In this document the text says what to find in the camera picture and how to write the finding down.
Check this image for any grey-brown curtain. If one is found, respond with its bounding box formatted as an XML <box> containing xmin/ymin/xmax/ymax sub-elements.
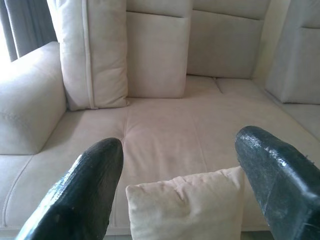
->
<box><xmin>0</xmin><ymin>0</ymin><xmax>60</xmax><ymax>62</ymax></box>

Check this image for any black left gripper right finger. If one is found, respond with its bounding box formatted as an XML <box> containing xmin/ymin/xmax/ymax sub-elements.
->
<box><xmin>234</xmin><ymin>125</ymin><xmax>320</xmax><ymax>240</ymax></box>

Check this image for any glass window dark frame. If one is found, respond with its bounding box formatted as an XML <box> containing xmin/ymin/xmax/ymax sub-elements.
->
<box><xmin>0</xmin><ymin>14</ymin><xmax>20</xmax><ymax>63</ymax></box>

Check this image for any beige fabric sofa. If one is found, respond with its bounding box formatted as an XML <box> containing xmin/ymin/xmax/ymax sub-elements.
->
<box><xmin>0</xmin><ymin>0</ymin><xmax>320</xmax><ymax>237</ymax></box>

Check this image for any beige pillow with piped seam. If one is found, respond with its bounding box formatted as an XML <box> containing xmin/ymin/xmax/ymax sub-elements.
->
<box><xmin>46</xmin><ymin>0</ymin><xmax>130</xmax><ymax>112</ymax></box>

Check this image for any plain beige pillow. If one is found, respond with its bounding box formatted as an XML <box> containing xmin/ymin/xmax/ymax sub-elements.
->
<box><xmin>125</xmin><ymin>165</ymin><xmax>247</xmax><ymax>240</ymax></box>

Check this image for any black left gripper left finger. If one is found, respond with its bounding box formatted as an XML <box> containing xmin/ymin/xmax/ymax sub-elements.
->
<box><xmin>14</xmin><ymin>137</ymin><xmax>125</xmax><ymax>240</ymax></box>

